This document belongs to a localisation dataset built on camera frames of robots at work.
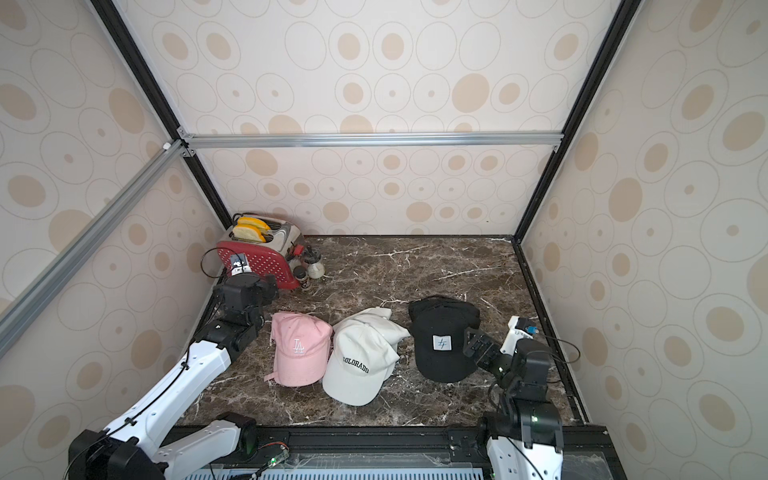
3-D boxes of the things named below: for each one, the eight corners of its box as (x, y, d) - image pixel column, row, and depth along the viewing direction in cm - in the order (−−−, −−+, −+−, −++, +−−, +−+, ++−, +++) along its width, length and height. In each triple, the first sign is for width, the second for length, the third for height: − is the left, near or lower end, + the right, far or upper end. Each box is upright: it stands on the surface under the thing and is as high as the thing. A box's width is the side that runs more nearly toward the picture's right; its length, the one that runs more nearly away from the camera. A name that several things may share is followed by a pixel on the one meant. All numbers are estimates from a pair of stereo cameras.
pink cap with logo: (271, 388, 85) (256, 372, 75) (285, 331, 96) (273, 311, 87) (325, 388, 85) (317, 372, 75) (333, 331, 96) (327, 311, 87)
